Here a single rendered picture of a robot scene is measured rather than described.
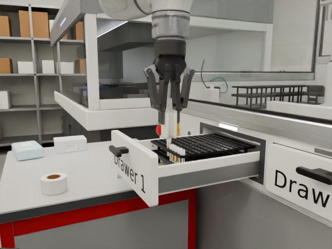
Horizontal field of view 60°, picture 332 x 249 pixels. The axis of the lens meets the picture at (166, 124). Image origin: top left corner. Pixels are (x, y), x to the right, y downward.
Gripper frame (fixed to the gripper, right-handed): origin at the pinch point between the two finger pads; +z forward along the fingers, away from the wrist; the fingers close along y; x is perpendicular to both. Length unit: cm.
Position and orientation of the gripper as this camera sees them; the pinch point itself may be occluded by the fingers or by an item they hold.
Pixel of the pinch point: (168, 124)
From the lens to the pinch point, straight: 71.9
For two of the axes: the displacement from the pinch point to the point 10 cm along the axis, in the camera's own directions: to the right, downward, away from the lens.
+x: 4.3, 1.6, -8.9
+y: -9.0, 0.6, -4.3
